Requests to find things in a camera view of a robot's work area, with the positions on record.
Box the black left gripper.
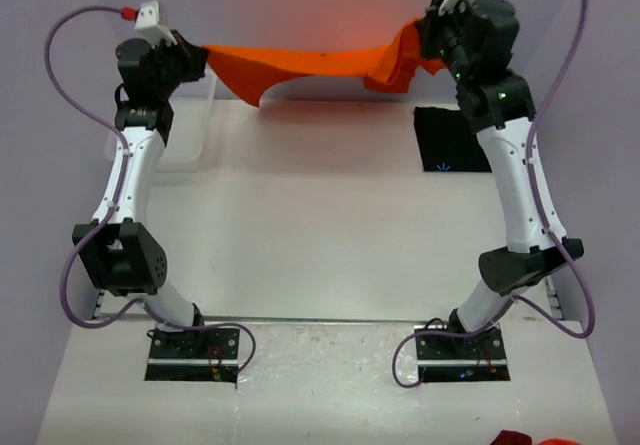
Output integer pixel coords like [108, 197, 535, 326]
[148, 30, 208, 99]

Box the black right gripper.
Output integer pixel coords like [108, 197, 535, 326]
[416, 0, 472, 82]

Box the orange t shirt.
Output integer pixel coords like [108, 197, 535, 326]
[204, 19, 445, 107]

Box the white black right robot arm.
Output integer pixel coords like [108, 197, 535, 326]
[417, 0, 584, 358]

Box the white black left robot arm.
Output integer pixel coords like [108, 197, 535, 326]
[72, 31, 208, 358]

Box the white plastic mesh basket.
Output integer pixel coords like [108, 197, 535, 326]
[102, 72, 218, 174]

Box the folded black t shirt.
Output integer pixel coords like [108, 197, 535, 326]
[413, 107, 492, 173]

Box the dark red cloth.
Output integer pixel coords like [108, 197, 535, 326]
[491, 430, 533, 445]

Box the orange cloth at edge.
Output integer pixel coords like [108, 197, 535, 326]
[538, 438, 581, 445]

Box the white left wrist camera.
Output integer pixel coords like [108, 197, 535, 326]
[134, 0, 177, 47]

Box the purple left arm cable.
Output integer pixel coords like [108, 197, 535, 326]
[45, 5, 151, 327]

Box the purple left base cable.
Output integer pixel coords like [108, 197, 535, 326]
[147, 322, 257, 381]

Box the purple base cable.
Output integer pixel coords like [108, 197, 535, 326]
[392, 329, 481, 389]
[147, 322, 257, 381]

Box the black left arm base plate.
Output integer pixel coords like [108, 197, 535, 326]
[144, 328, 240, 384]

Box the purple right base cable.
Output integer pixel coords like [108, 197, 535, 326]
[392, 329, 481, 389]

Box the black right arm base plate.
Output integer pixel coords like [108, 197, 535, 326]
[415, 327, 511, 383]

